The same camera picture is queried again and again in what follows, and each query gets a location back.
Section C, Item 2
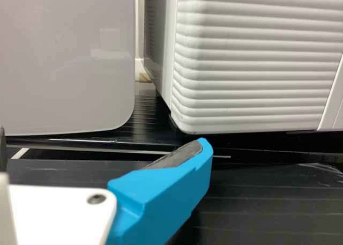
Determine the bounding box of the white box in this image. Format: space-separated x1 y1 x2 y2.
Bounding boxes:
0 0 136 136

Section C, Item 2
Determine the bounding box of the incubator door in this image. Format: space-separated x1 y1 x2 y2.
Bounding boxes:
170 0 343 135

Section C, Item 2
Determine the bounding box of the white incubator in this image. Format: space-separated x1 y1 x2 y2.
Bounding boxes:
144 0 178 122

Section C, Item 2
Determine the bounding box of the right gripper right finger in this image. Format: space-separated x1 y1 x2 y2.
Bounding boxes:
106 137 214 245

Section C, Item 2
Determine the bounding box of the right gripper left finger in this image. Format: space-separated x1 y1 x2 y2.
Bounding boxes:
0 125 6 173

